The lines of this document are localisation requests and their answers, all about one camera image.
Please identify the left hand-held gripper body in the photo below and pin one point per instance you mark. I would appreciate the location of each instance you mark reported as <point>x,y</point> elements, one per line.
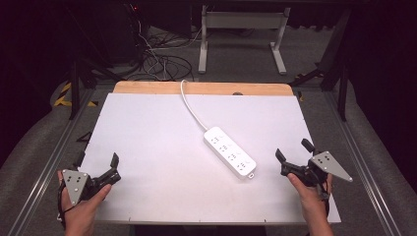
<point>76,185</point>

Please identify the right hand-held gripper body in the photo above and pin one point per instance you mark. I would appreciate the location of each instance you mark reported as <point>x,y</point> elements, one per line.
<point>324,164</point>

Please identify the person's left hand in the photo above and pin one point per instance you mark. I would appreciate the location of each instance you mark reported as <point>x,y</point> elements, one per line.
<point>82,209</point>

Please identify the person's right hand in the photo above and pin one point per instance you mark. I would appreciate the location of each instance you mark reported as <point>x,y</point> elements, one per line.
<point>309,200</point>

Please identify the white table mat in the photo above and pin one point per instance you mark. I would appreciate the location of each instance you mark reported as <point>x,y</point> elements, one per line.
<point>164,170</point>

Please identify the white power strip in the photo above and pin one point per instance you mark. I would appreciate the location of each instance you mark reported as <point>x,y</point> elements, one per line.
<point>229,152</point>

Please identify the yellow black hazard tape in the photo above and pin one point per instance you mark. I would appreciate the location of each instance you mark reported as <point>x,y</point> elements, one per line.
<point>65,95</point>

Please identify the black tripod stand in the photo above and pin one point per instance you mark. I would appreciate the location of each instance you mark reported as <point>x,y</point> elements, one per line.
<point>341,82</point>
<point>77,82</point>

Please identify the dark equipment case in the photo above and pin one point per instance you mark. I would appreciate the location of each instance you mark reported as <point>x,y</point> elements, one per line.
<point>126,32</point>

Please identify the grey metal floor rail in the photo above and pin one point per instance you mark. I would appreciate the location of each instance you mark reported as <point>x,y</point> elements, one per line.
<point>49,164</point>
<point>364,164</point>

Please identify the white metal desk frame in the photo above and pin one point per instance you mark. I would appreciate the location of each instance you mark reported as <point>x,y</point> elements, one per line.
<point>242,21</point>

